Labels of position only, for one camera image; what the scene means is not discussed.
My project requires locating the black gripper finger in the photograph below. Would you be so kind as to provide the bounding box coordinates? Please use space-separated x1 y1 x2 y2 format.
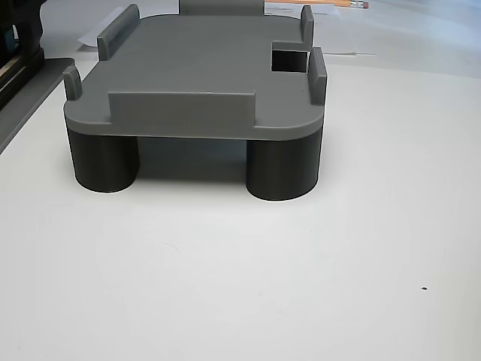
13 0 45 57

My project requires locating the grey holder with dark legs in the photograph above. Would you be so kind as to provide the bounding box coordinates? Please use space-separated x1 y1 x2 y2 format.
62 0 328 202

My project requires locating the dark flat base tray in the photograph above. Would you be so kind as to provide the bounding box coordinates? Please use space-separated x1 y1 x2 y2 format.
0 56 76 153

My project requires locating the orange pencil with eraser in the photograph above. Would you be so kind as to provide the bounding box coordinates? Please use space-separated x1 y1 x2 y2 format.
333 0 369 10

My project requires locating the dark rectangular frame stack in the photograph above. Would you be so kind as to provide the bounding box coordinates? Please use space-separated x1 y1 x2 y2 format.
0 48 45 111

